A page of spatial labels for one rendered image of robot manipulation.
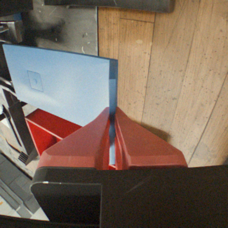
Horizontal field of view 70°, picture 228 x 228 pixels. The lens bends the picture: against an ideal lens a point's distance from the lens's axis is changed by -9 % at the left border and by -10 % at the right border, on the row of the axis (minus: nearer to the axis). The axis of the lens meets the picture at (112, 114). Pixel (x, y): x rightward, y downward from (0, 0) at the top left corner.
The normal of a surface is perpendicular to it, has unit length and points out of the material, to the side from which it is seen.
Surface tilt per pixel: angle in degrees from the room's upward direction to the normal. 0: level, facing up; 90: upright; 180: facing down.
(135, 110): 0
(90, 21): 0
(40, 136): 90
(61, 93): 2
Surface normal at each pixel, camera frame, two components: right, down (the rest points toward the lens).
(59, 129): 0.02, -0.79
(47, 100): -0.49, 0.51
